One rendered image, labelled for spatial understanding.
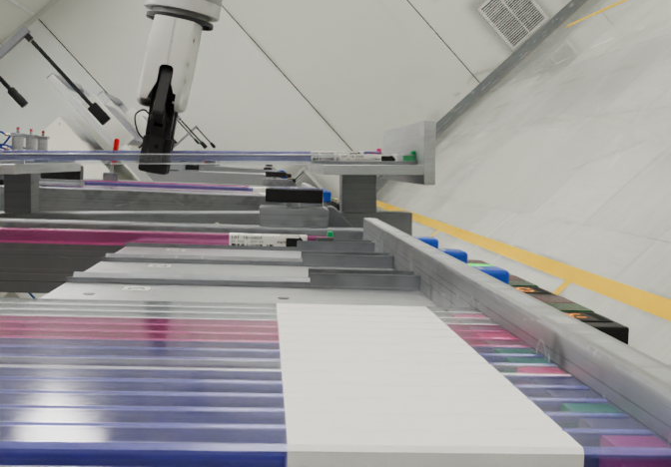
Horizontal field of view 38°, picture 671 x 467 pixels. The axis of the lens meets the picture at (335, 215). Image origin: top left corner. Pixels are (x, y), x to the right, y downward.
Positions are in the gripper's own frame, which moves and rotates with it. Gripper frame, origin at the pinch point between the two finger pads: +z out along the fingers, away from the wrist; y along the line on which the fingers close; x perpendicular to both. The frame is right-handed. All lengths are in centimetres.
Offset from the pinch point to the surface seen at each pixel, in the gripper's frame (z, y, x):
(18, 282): 12.3, 27.4, -6.5
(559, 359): 2, 84, 21
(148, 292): 6, 62, 8
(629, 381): 2, 89, 21
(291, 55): -90, -714, 18
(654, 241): 1, -134, 115
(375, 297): 4, 62, 19
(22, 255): 10.0, 27.4, -6.6
